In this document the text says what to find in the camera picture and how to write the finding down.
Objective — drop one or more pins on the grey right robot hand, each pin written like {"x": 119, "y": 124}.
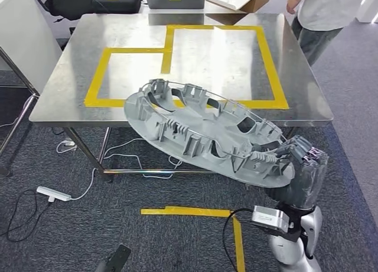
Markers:
{"x": 307, "y": 180}

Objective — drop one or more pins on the silver plastic wheel cover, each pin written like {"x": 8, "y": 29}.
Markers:
{"x": 207, "y": 133}

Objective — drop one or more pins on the steel workbench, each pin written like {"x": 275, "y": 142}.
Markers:
{"x": 133, "y": 31}

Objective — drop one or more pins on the person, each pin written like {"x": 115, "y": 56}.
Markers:
{"x": 321, "y": 11}

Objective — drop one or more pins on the brown cardboard box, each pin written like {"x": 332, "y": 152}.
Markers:
{"x": 256, "y": 4}

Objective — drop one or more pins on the white board panel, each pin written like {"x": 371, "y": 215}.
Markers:
{"x": 369, "y": 7}
{"x": 23, "y": 39}

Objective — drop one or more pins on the white desk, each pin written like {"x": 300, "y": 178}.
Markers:
{"x": 177, "y": 11}

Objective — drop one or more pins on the black case with yellow stripe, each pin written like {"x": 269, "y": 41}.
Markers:
{"x": 118, "y": 4}

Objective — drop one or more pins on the white power strip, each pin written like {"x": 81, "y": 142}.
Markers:
{"x": 53, "y": 194}

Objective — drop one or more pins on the black office chair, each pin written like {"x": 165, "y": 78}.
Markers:
{"x": 68, "y": 4}

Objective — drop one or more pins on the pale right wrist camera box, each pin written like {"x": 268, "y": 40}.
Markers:
{"x": 270, "y": 219}

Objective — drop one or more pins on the chrome metal frame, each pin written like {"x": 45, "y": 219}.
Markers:
{"x": 17, "y": 120}

